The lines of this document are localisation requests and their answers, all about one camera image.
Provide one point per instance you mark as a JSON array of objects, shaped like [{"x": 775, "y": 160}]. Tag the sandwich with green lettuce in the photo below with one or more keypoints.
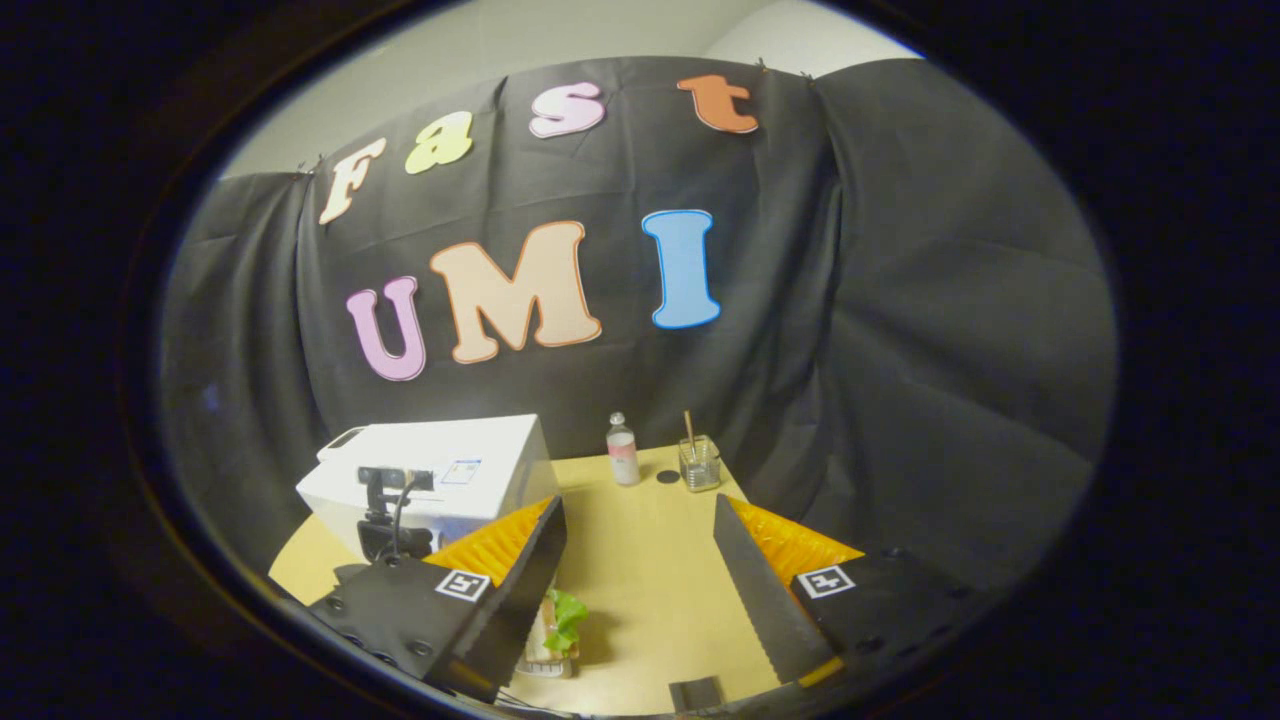
[{"x": 562, "y": 615}]

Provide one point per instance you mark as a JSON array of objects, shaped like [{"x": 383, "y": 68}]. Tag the white microwave oven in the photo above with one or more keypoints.
[{"x": 480, "y": 450}]

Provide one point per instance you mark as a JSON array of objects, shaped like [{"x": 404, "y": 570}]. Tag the white toaster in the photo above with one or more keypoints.
[{"x": 335, "y": 447}]

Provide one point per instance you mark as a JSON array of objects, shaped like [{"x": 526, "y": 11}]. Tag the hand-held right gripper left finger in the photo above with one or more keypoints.
[{"x": 530, "y": 570}]

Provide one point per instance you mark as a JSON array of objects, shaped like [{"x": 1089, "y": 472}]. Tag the small clear bottle pink label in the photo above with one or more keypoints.
[{"x": 623, "y": 455}]

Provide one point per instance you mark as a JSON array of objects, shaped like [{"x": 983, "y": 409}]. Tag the white rectangular tray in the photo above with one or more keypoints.
[{"x": 548, "y": 668}]

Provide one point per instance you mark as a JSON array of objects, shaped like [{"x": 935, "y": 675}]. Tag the clear glass cup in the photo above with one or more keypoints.
[{"x": 700, "y": 470}]

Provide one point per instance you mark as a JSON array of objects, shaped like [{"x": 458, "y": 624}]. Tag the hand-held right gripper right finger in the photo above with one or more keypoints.
[{"x": 755, "y": 580}]

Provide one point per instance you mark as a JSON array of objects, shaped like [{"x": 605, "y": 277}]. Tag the small black block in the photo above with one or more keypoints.
[{"x": 695, "y": 694}]

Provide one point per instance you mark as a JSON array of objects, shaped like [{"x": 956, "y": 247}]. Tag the thin wooden stick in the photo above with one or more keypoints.
[{"x": 689, "y": 430}]

